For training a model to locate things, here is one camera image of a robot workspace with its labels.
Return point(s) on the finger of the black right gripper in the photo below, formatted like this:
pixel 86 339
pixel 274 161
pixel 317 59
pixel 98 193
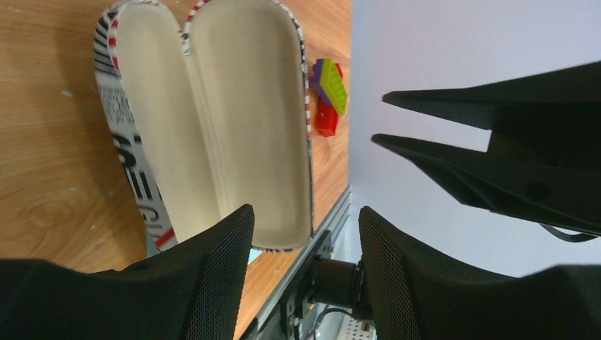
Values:
pixel 552 118
pixel 526 190

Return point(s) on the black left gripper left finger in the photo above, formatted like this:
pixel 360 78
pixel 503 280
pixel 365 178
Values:
pixel 191 291

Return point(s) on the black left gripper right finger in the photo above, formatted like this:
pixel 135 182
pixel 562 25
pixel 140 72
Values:
pixel 418 292

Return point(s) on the flag print glasses case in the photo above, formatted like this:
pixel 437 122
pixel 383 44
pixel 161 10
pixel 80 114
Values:
pixel 210 114

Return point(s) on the right light blue cloth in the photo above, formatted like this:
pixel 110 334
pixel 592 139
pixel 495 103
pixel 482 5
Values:
pixel 253 255

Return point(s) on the white perforated basket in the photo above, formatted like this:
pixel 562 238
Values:
pixel 352 329

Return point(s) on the red toy arch block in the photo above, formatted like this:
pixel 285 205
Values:
pixel 327 120

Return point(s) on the green toy brick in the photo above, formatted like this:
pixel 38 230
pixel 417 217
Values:
pixel 327 80

